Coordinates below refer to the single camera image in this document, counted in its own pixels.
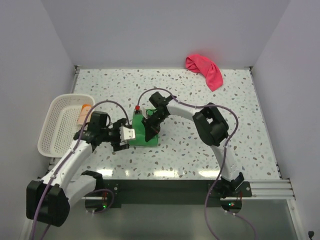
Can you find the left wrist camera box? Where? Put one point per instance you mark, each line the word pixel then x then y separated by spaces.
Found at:
pixel 127 134

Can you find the white plastic basket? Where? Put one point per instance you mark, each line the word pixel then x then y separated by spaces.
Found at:
pixel 61 124

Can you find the aluminium frame rail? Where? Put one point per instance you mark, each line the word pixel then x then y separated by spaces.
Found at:
pixel 273 190

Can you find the pink towel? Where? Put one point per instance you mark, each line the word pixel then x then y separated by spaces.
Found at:
pixel 199 64

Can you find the rolled orange white towel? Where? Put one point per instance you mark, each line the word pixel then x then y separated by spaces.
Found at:
pixel 83 118

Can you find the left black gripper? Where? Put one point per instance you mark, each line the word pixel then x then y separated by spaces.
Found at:
pixel 116 125

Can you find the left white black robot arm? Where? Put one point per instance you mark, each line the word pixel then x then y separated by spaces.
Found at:
pixel 50 199

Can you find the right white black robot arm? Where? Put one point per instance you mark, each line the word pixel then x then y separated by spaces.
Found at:
pixel 211 126

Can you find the green towel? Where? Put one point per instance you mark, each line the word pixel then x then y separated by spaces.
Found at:
pixel 139 128

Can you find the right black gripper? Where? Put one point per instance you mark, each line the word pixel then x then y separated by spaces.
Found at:
pixel 151 130

